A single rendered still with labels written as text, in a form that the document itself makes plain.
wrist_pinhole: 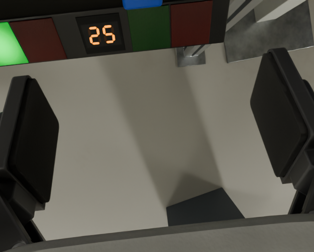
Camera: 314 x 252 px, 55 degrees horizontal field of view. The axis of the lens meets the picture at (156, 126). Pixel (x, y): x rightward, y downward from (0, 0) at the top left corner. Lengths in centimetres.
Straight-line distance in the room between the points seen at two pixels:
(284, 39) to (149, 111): 43
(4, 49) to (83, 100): 66
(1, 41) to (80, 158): 70
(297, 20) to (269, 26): 8
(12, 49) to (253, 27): 77
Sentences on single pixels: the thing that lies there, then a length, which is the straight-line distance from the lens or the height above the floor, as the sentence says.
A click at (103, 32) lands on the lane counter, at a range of 23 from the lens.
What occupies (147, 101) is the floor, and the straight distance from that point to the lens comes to 88.
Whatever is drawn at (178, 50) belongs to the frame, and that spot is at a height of 1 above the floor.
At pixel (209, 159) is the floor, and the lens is 92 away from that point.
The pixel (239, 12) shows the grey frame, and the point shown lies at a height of 47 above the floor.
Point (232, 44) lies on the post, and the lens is 91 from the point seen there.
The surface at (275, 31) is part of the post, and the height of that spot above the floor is 1.
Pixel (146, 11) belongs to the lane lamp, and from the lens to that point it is 22.
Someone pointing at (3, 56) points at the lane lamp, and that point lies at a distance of 26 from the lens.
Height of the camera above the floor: 88
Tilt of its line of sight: 84 degrees down
